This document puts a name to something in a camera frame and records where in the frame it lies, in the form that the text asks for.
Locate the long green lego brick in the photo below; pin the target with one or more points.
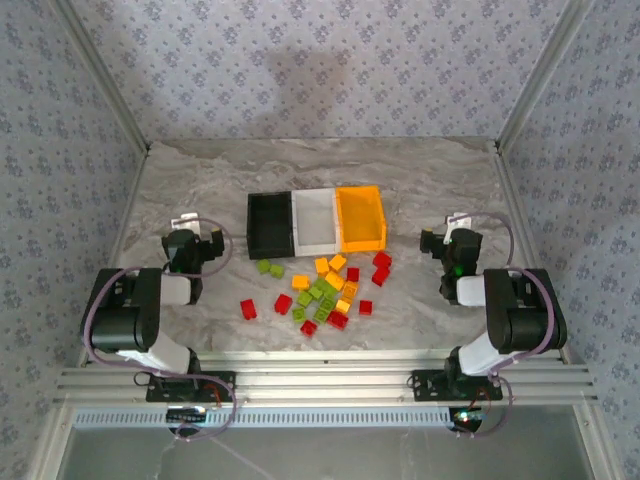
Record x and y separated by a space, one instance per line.
320 284

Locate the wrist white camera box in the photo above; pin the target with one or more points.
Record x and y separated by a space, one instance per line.
460 220
186 218

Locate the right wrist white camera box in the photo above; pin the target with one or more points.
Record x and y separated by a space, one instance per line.
460 220

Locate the aluminium frame post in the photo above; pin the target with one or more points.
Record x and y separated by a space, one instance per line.
105 75
544 75

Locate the orange lego brick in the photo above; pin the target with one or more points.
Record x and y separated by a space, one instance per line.
338 261
343 306
322 265
350 291
334 280
300 282

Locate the small circuit board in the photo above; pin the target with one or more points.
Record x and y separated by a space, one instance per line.
187 415
467 416

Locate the aluminium frame leg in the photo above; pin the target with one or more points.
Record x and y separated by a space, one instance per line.
595 450
50 450

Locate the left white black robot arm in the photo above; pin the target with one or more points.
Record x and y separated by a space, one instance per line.
125 320

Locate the white plastic bin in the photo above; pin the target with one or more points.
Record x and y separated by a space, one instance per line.
315 222

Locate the wide red lego brick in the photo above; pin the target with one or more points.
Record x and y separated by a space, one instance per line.
338 320

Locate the yellow plastic bin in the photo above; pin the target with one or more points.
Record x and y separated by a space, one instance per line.
360 220

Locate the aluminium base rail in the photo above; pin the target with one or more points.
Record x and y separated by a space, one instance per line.
325 380

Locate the black plastic bin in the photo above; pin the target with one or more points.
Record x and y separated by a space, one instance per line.
270 225

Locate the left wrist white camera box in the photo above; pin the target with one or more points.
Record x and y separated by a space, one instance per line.
186 218

